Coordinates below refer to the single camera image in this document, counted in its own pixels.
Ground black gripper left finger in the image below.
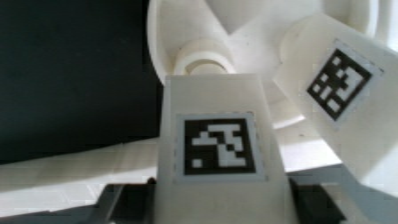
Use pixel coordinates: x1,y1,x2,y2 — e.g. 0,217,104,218
88,178,157,224

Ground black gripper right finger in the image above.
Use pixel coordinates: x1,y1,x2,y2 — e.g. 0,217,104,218
287,178,370,224

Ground white stool leg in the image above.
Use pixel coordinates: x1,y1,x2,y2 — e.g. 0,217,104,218
155,74,299,224
276,14,398,197

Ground white round stool seat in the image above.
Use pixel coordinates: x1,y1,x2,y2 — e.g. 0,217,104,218
146,0,398,174

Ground white U-shaped fence frame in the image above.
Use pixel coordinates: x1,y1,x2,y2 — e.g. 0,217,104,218
0,136,398,219

